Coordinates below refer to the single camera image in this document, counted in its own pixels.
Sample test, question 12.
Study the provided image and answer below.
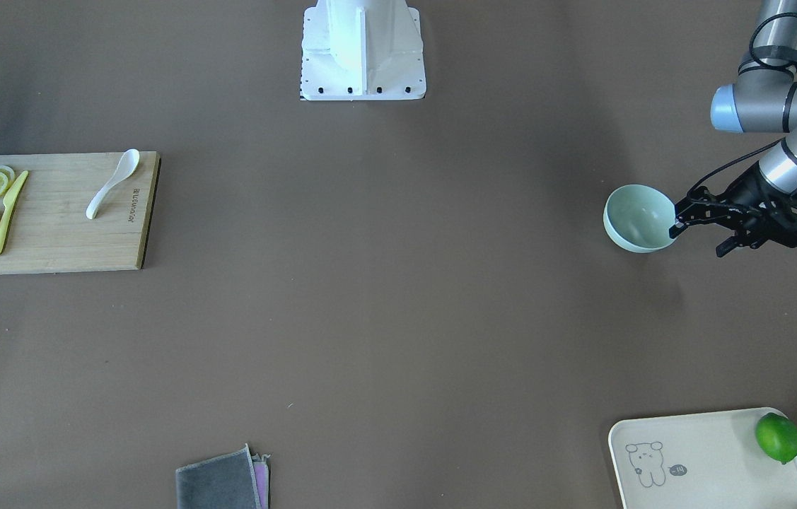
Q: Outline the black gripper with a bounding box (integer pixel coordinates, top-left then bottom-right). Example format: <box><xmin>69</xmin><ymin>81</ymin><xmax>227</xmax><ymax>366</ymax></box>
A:
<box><xmin>668</xmin><ymin>163</ymin><xmax>797</xmax><ymax>250</ymax></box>

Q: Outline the light green ceramic bowl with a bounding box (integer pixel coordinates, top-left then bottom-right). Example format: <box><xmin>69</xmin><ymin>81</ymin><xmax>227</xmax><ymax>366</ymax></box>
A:
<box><xmin>603</xmin><ymin>184</ymin><xmax>676</xmax><ymax>254</ymax></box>

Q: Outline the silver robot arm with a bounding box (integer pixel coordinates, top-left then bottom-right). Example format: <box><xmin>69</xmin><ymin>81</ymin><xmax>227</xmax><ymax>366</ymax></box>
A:
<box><xmin>668</xmin><ymin>1</ymin><xmax>797</xmax><ymax>257</ymax></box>

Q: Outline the green lime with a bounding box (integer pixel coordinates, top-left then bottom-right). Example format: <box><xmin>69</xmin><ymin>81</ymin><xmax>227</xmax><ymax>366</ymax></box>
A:
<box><xmin>755</xmin><ymin>412</ymin><xmax>797</xmax><ymax>464</ymax></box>

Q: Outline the cream plastic tray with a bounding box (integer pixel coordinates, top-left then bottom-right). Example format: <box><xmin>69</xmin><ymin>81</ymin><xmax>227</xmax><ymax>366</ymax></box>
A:
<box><xmin>607</xmin><ymin>408</ymin><xmax>797</xmax><ymax>508</ymax></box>

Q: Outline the grey folded cloth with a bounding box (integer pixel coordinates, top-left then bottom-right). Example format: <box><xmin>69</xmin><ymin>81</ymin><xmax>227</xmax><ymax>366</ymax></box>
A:
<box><xmin>175</xmin><ymin>445</ymin><xmax>271</xmax><ymax>508</ymax></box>

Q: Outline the bamboo cutting board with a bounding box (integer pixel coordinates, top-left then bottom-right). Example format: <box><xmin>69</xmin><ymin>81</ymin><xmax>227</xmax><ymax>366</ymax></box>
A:
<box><xmin>0</xmin><ymin>151</ymin><xmax>161</xmax><ymax>275</ymax></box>

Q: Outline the yellow plastic knife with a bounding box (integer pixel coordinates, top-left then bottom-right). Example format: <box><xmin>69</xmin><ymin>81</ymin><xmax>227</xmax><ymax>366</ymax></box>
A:
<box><xmin>0</xmin><ymin>170</ymin><xmax>30</xmax><ymax>254</ymax></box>

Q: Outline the white pedestal column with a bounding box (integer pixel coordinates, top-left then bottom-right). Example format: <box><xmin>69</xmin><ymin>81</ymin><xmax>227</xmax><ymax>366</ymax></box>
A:
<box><xmin>299</xmin><ymin>1</ymin><xmax>427</xmax><ymax>101</ymax></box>

